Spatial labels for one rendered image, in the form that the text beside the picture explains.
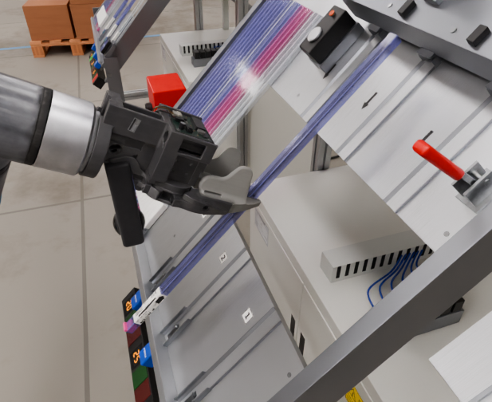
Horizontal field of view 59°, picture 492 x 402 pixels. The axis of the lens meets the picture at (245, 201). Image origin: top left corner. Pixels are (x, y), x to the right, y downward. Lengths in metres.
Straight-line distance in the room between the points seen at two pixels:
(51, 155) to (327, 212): 0.77
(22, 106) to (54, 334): 1.35
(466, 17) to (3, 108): 0.44
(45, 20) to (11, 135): 3.93
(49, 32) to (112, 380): 3.37
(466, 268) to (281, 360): 0.22
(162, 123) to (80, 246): 1.59
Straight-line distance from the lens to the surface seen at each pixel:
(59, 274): 1.91
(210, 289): 0.64
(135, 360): 0.76
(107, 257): 1.91
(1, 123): 0.42
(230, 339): 0.58
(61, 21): 4.31
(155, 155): 0.45
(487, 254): 0.45
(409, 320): 0.46
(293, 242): 0.98
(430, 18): 0.53
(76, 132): 0.42
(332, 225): 1.04
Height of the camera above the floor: 1.27
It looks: 37 degrees down
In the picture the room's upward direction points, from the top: straight up
